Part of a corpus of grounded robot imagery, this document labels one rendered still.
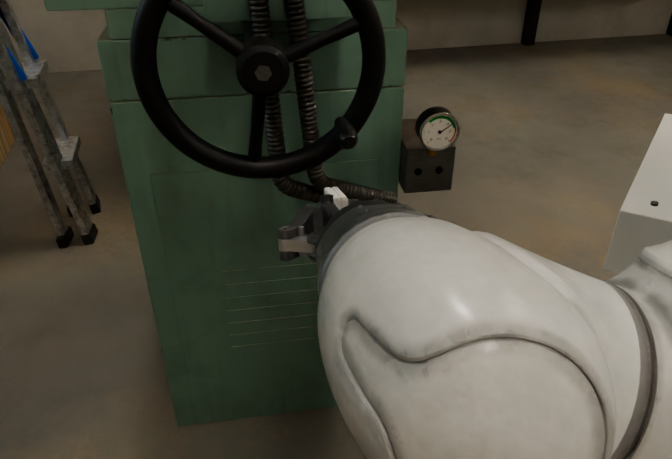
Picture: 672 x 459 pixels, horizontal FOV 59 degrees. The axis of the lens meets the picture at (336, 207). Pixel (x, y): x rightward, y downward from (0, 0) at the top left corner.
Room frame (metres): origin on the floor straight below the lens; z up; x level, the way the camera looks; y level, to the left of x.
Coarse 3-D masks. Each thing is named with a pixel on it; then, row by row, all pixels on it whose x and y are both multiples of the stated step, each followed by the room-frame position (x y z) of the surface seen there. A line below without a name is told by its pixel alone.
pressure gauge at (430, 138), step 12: (432, 108) 0.83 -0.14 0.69; (444, 108) 0.84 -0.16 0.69; (420, 120) 0.82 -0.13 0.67; (432, 120) 0.81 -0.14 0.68; (444, 120) 0.82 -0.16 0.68; (456, 120) 0.82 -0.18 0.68; (420, 132) 0.81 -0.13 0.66; (432, 132) 0.81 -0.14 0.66; (444, 132) 0.82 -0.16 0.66; (456, 132) 0.82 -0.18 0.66; (432, 144) 0.81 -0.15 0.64; (444, 144) 0.82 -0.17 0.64
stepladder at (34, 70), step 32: (0, 0) 1.60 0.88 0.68; (0, 32) 1.47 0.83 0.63; (32, 64) 1.60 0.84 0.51; (0, 96) 1.45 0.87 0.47; (32, 96) 1.49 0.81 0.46; (32, 128) 1.45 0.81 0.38; (64, 128) 1.65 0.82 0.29; (32, 160) 1.45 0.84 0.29; (64, 160) 1.49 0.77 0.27; (64, 192) 1.46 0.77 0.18; (64, 224) 1.48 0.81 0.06
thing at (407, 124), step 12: (408, 120) 0.95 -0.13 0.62; (408, 132) 0.90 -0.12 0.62; (408, 144) 0.85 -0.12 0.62; (420, 144) 0.85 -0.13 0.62; (408, 156) 0.84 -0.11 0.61; (420, 156) 0.84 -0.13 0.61; (432, 156) 0.84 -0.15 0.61; (444, 156) 0.85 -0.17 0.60; (408, 168) 0.84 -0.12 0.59; (420, 168) 0.84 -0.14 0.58; (432, 168) 0.84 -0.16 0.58; (444, 168) 0.85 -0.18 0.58; (408, 180) 0.84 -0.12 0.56; (420, 180) 0.84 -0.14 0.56; (432, 180) 0.84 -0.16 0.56; (444, 180) 0.85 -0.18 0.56; (408, 192) 0.84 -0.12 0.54
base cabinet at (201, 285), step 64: (128, 128) 0.81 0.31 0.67; (192, 128) 0.82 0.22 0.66; (320, 128) 0.85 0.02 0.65; (384, 128) 0.87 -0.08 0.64; (128, 192) 0.81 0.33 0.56; (192, 192) 0.82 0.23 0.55; (256, 192) 0.83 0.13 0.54; (192, 256) 0.81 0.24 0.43; (256, 256) 0.83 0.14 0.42; (192, 320) 0.81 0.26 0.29; (256, 320) 0.83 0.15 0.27; (192, 384) 0.81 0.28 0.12; (256, 384) 0.83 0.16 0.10; (320, 384) 0.85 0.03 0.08
